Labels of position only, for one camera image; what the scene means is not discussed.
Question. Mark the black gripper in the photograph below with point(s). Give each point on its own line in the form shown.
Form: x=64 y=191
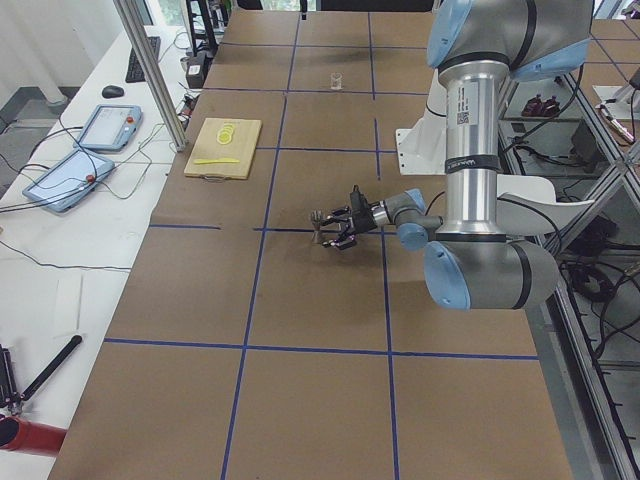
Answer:
x=363 y=220

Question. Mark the steel measuring jigger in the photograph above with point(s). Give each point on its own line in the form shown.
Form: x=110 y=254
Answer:
x=316 y=218

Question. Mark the clear glass shaker cup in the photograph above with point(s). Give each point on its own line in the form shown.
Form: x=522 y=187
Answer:
x=336 y=81

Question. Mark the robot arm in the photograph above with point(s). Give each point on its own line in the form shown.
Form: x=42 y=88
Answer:
x=472 y=259

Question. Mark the yellow plastic knife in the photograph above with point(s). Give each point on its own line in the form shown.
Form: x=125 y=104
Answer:
x=221 y=160

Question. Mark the lemon slice front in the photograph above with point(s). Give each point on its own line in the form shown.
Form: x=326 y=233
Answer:
x=222 y=141

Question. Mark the wooden cutting board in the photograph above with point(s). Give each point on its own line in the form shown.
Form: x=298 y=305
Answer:
x=242 y=147

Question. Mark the blue teach pendant far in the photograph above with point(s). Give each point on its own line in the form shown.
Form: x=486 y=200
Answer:
x=110 y=128

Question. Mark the blue teach pendant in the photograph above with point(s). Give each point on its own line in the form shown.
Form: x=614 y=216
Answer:
x=69 y=181
x=110 y=128

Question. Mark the black computer mouse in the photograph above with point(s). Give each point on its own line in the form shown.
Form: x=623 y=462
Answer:
x=112 y=91

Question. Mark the blue teach pendant near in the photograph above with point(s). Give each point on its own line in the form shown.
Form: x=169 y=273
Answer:
x=69 y=181

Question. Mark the red cylinder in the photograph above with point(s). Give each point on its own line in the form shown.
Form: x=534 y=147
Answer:
x=20 y=435

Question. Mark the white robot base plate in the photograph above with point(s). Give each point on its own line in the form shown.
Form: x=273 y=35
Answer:
x=422 y=149

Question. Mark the aluminium frame post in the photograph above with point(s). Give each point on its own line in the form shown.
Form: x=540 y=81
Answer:
x=134 y=28

